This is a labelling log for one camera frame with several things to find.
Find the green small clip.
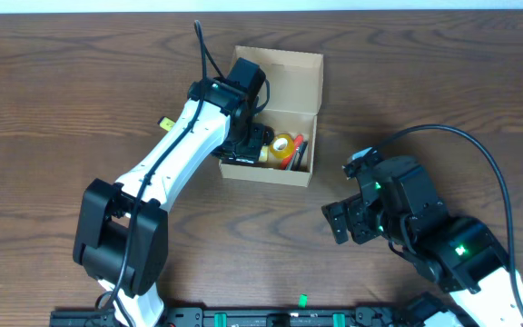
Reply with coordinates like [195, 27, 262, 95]
[298, 294, 308, 309]

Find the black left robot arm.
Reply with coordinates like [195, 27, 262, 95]
[73, 76, 270, 326]

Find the yellow sticky notes pad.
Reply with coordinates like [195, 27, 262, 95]
[258, 145, 270, 163]

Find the black mounting rail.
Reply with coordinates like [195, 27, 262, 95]
[48, 292, 467, 327]

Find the yellow highlighter marker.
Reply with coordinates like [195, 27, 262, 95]
[158, 116, 175, 132]

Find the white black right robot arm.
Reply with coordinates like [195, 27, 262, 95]
[321, 181, 523, 326]

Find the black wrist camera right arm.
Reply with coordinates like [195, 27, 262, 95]
[344, 148, 449, 219]

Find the brown cardboard box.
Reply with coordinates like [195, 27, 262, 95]
[219, 45, 324, 187]

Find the yellow tape roll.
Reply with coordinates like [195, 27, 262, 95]
[269, 134, 295, 160]

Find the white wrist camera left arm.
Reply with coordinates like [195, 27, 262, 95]
[226, 57, 266, 99]

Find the black round tape dispenser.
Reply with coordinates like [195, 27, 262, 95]
[262, 126, 275, 145]

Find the red black stapler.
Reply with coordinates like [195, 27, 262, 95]
[280, 134, 307, 171]

